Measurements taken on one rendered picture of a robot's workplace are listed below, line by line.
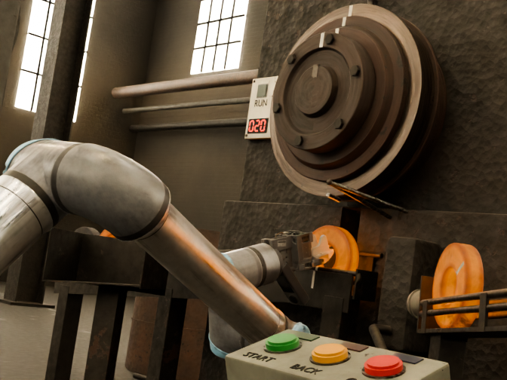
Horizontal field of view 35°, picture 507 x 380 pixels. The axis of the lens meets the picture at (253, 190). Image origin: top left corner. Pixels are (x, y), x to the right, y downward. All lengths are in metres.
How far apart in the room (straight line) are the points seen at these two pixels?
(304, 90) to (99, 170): 0.77
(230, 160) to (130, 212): 10.42
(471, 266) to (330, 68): 0.66
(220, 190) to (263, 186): 9.41
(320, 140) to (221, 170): 9.95
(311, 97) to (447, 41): 0.36
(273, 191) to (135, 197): 1.05
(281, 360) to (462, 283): 0.57
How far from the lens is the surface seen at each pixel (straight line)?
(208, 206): 11.84
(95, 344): 2.13
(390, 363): 0.86
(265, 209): 2.18
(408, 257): 1.72
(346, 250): 1.87
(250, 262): 1.69
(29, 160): 1.32
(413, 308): 1.62
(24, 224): 1.27
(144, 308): 4.78
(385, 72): 1.82
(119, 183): 1.23
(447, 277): 1.52
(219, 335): 1.70
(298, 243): 1.79
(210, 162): 11.99
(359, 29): 1.91
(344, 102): 1.82
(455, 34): 1.98
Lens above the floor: 0.68
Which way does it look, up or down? 6 degrees up
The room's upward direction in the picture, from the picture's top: 8 degrees clockwise
